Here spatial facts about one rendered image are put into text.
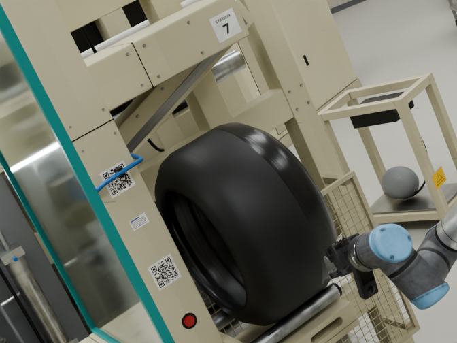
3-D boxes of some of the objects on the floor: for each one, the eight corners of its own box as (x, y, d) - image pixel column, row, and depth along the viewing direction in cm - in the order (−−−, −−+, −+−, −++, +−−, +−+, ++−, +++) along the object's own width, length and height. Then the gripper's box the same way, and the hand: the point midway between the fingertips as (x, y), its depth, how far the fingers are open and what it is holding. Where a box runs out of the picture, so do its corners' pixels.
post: (317, 619, 261) (-97, -185, 195) (294, 597, 273) (-104, -167, 207) (348, 590, 267) (-45, -202, 200) (324, 570, 278) (-55, -185, 212)
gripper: (367, 227, 211) (332, 243, 230) (338, 243, 207) (306, 258, 227) (384, 258, 210) (348, 271, 229) (355, 275, 206) (321, 286, 226)
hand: (334, 273), depth 227 cm, fingers closed
